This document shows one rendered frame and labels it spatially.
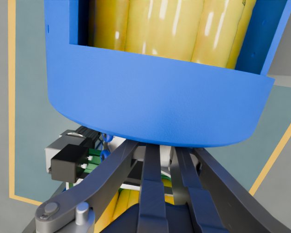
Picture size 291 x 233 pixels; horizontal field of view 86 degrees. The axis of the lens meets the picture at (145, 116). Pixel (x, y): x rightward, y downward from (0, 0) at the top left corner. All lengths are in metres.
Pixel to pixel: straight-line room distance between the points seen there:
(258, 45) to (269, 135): 1.53
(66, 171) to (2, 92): 1.55
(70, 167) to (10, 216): 2.36
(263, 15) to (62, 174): 0.53
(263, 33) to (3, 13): 1.79
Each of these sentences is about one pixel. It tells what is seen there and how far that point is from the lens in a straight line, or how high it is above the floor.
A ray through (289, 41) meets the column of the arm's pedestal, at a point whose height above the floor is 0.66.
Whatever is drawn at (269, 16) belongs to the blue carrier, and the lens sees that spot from 0.29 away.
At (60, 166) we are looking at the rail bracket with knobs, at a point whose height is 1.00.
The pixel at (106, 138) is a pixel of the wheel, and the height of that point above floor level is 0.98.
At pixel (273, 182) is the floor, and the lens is 2.08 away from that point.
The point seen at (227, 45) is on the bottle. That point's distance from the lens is 0.21.
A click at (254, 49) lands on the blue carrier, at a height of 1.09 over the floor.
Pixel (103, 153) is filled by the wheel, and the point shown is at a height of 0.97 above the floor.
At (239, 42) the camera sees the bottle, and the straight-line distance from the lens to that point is 0.28.
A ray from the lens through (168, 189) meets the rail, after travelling 0.51.
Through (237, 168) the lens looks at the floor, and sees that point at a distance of 1.82.
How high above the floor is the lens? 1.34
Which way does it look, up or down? 72 degrees down
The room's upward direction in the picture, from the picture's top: 167 degrees counter-clockwise
